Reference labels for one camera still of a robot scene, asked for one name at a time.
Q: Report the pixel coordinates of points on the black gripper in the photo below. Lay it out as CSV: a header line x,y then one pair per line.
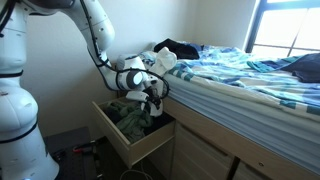
x,y
153,93

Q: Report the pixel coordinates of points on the white towel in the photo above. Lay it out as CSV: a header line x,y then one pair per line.
x,y
165,60

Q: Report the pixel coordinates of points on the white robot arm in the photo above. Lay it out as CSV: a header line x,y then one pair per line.
x,y
20,110

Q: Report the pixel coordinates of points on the bed with striped blue bedding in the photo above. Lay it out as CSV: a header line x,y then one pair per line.
x,y
240,113

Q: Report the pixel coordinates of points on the black cloth in drawer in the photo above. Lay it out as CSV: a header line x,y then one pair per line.
x,y
161,121

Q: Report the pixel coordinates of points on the bright green cloth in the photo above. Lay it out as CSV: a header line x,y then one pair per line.
x,y
135,125

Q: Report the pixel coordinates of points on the grey-green cloth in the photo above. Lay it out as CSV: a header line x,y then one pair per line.
x,y
120,107

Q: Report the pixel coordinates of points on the open light wood drawer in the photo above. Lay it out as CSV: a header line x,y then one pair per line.
x,y
140,148

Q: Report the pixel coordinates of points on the black garment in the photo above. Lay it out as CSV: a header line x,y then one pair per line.
x,y
180,49

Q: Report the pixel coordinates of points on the blue striped duvet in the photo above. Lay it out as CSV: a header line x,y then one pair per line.
x,y
233,70

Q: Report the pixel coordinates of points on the teal striped cloth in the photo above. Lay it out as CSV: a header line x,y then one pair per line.
x,y
263,65

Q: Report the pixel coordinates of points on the dark framed window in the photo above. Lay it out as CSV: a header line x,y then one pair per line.
x,y
286,23

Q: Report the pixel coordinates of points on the dark navy blanket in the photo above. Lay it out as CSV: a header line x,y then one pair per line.
x,y
308,66

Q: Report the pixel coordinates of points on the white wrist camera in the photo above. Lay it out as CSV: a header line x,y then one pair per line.
x,y
137,96

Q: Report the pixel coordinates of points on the light wood bed frame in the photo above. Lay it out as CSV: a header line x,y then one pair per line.
x,y
213,143

